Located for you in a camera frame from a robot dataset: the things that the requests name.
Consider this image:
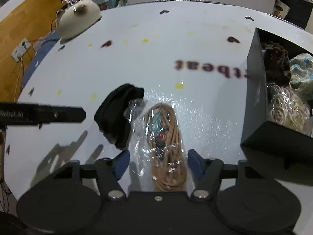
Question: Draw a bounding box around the dark fabric chair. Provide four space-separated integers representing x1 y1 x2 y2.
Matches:
279 0 312 29

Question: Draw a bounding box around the bag of beige cords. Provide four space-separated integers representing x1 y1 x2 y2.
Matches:
267 83 310 133

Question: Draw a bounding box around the bag of tan cords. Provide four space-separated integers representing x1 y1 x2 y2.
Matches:
125 99 188 192

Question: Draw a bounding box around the black velvet scrunchie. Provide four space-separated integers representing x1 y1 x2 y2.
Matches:
94 83 144 150

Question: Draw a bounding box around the blue quilted cushion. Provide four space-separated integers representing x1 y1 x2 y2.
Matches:
22 30 60 88

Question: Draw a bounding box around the white wall socket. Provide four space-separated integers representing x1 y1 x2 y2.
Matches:
11 38 31 62

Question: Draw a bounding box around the blue floral fabric scrunchie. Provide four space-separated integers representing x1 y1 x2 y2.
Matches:
290 53 313 101

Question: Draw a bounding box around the white tote bag cartoon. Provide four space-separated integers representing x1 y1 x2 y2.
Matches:
273 0 285 18

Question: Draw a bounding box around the black open storage box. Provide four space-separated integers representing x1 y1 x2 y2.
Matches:
241 29 312 184

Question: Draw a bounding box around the dark crochet scrunchie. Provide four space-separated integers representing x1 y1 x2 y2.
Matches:
261 41 291 87

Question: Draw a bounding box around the white cat-shaped ceramic container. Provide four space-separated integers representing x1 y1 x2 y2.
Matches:
56 0 101 40

